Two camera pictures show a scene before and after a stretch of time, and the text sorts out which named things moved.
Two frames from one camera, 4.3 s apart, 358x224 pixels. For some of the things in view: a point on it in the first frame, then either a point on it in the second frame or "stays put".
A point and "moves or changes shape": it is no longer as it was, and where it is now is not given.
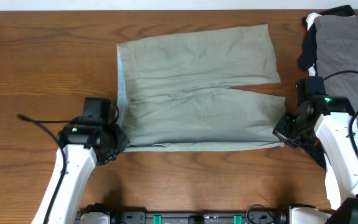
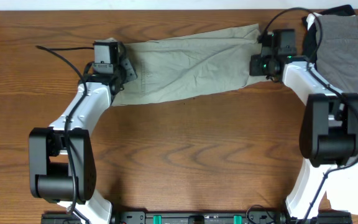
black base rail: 253,216 stays put
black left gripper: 123,142 -> 127,65
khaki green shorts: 176,92 moves or changes shape
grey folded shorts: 345,43 stays put
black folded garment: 308,56 stays put
